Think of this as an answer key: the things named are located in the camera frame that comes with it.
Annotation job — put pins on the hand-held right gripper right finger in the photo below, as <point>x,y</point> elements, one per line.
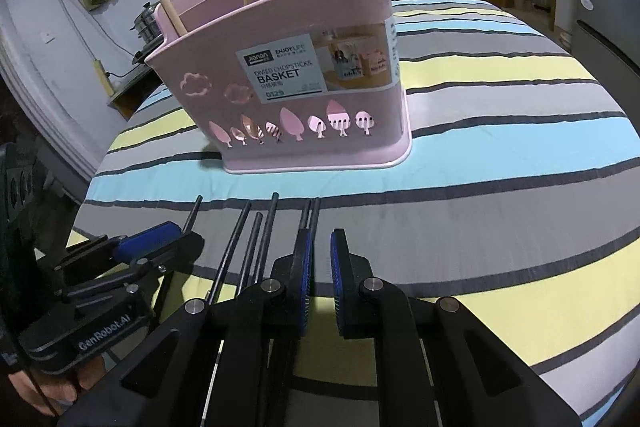
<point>336,277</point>

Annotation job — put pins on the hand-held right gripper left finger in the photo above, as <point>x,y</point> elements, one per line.
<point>306,277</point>

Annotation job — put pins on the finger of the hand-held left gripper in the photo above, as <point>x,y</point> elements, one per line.
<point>85,252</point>
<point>150,239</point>

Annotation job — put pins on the pink plastic chopstick basket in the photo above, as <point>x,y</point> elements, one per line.
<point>300,127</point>

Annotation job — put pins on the person's left hand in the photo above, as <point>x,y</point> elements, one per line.
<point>30,389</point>

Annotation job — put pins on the low metal stand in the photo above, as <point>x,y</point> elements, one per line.
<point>132,94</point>

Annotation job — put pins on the beige power strip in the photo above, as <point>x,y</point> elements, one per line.
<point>102,77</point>

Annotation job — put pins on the black induction cooker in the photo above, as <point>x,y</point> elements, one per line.
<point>142,57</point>

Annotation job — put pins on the striped tablecloth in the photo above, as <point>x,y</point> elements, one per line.
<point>500,157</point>

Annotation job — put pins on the stainless steel pot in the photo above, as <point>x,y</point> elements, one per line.
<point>145,24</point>

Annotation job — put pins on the round white fridge magnet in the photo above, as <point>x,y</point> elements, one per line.
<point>587,4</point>

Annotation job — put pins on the white wall switch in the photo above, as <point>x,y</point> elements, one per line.
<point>48,36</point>

